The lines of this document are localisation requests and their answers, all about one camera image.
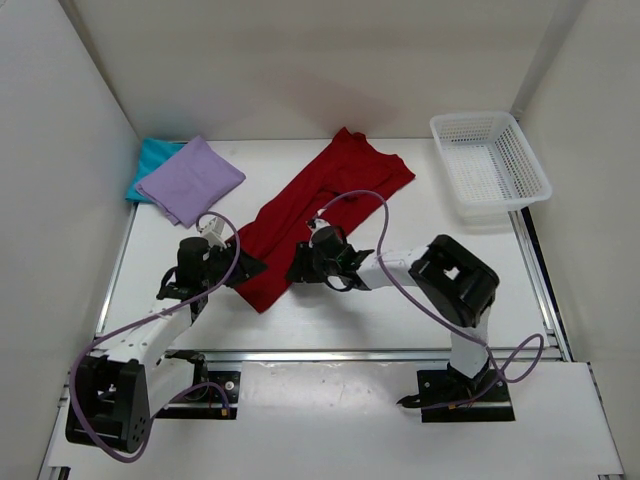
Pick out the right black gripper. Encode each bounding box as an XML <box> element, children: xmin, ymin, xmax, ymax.
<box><xmin>289</xmin><ymin>241</ymin><xmax>342</xmax><ymax>283</ymax></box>

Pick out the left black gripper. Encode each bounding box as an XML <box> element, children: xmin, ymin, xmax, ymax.
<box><xmin>200</xmin><ymin>238</ymin><xmax>268</xmax><ymax>290</ymax></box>

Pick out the purple t shirt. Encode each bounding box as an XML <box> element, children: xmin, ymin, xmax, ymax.
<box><xmin>136</xmin><ymin>136</ymin><xmax>246</xmax><ymax>228</ymax></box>

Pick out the red t shirt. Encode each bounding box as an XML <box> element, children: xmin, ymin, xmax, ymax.
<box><xmin>232</xmin><ymin>126</ymin><xmax>417</xmax><ymax>315</ymax></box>

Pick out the teal t shirt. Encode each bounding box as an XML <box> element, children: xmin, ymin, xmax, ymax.
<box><xmin>125</xmin><ymin>138</ymin><xmax>185</xmax><ymax>204</ymax></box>

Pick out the white plastic basket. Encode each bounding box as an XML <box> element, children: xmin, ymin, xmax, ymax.
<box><xmin>429</xmin><ymin>111</ymin><xmax>552</xmax><ymax>220</ymax></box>

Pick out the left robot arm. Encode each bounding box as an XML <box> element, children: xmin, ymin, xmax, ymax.
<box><xmin>65</xmin><ymin>237</ymin><xmax>267</xmax><ymax>463</ymax></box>

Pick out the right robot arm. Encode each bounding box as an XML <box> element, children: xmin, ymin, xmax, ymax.
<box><xmin>286</xmin><ymin>226</ymin><xmax>500</xmax><ymax>400</ymax></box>

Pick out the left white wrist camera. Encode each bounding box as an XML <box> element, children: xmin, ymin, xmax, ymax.
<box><xmin>197</xmin><ymin>218</ymin><xmax>226</xmax><ymax>248</ymax></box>

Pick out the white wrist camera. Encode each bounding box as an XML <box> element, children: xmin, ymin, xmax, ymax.
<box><xmin>306</xmin><ymin>217</ymin><xmax>330</xmax><ymax>234</ymax></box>
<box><xmin>197</xmin><ymin>218</ymin><xmax>226</xmax><ymax>248</ymax></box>

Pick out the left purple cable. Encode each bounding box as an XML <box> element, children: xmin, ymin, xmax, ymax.
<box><xmin>69</xmin><ymin>211</ymin><xmax>242</xmax><ymax>464</ymax></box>

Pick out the purple cable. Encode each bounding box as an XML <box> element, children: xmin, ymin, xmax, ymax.
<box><xmin>312</xmin><ymin>189</ymin><xmax>545</xmax><ymax>409</ymax></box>
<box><xmin>69</xmin><ymin>211</ymin><xmax>242</xmax><ymax>464</ymax></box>

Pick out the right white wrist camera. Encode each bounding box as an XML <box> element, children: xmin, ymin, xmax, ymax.
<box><xmin>306</xmin><ymin>217</ymin><xmax>330</xmax><ymax>234</ymax></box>

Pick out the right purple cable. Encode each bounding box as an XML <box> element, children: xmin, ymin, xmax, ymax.
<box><xmin>312</xmin><ymin>189</ymin><xmax>545</xmax><ymax>409</ymax></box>

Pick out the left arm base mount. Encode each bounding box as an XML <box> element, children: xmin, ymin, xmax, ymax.
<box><xmin>153</xmin><ymin>350</ymin><xmax>241</xmax><ymax>421</ymax></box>

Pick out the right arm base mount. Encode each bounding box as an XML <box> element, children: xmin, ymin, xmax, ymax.
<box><xmin>396</xmin><ymin>369</ymin><xmax>516</xmax><ymax>423</ymax></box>

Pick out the aluminium front rail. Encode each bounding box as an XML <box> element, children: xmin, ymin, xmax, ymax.
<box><xmin>94</xmin><ymin>348</ymin><xmax>571</xmax><ymax>365</ymax></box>

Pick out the aluminium rail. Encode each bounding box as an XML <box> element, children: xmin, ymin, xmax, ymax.
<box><xmin>509</xmin><ymin>207</ymin><xmax>574</xmax><ymax>362</ymax></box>
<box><xmin>94</xmin><ymin>348</ymin><xmax>571</xmax><ymax>365</ymax></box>

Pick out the aluminium right side rail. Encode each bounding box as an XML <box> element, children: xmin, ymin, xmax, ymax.
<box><xmin>509</xmin><ymin>207</ymin><xmax>574</xmax><ymax>362</ymax></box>

